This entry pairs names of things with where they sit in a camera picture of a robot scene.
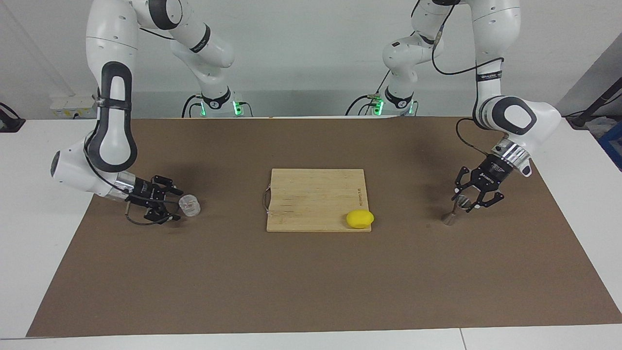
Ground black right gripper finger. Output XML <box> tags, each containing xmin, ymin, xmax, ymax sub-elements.
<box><xmin>151</xmin><ymin>175</ymin><xmax>184</xmax><ymax>195</ymax></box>
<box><xmin>145</xmin><ymin>206</ymin><xmax>182</xmax><ymax>224</ymax></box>

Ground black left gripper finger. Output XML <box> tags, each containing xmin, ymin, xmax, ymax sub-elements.
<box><xmin>451</xmin><ymin>167</ymin><xmax>470</xmax><ymax>201</ymax></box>
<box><xmin>473</xmin><ymin>193</ymin><xmax>504</xmax><ymax>210</ymax></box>

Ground clear glass cup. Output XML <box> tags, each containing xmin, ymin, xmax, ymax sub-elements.
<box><xmin>179</xmin><ymin>194</ymin><xmax>202</xmax><ymax>217</ymax></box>

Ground steel cocktail jigger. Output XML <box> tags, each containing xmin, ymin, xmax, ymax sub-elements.
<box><xmin>440</xmin><ymin>195</ymin><xmax>472</xmax><ymax>227</ymax></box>

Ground yellow lemon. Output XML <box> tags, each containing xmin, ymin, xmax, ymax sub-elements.
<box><xmin>346</xmin><ymin>210</ymin><xmax>375</xmax><ymax>229</ymax></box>

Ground black stand leg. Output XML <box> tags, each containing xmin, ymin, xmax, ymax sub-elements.
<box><xmin>566</xmin><ymin>77</ymin><xmax>622</xmax><ymax>130</ymax></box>

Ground blue crate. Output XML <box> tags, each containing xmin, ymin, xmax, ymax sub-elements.
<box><xmin>597</xmin><ymin>120</ymin><xmax>622</xmax><ymax>172</ymax></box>

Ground wooden cutting board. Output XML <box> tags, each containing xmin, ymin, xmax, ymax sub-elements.
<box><xmin>266</xmin><ymin>168</ymin><xmax>373</xmax><ymax>233</ymax></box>

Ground brown table mat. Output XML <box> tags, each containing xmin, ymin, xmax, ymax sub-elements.
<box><xmin>26</xmin><ymin>117</ymin><xmax>622</xmax><ymax>338</ymax></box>

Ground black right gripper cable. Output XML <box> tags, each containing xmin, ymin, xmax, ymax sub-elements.
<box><xmin>124</xmin><ymin>193</ymin><xmax>181</xmax><ymax>226</ymax></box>

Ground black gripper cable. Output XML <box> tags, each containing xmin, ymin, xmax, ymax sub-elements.
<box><xmin>431</xmin><ymin>18</ymin><xmax>504</xmax><ymax>157</ymax></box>
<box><xmin>124</xmin><ymin>193</ymin><xmax>181</xmax><ymax>226</ymax></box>

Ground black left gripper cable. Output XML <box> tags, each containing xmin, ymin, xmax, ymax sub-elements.
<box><xmin>431</xmin><ymin>18</ymin><xmax>504</xmax><ymax>157</ymax></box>

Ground black right base cable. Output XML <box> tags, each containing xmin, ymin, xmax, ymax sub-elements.
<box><xmin>181</xmin><ymin>94</ymin><xmax>204</xmax><ymax>118</ymax></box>

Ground black base cable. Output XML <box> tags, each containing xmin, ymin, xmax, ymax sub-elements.
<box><xmin>346</xmin><ymin>72</ymin><xmax>390</xmax><ymax>117</ymax></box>
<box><xmin>181</xmin><ymin>94</ymin><xmax>204</xmax><ymax>118</ymax></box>

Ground white wall socket box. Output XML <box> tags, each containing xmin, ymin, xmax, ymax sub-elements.
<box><xmin>50</xmin><ymin>95</ymin><xmax>100</xmax><ymax>119</ymax></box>

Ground black left base cable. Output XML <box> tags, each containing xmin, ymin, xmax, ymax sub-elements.
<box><xmin>346</xmin><ymin>72</ymin><xmax>390</xmax><ymax>117</ymax></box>

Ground black clamp mount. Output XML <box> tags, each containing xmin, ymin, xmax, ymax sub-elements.
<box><xmin>0</xmin><ymin>102</ymin><xmax>26</xmax><ymax>133</ymax></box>

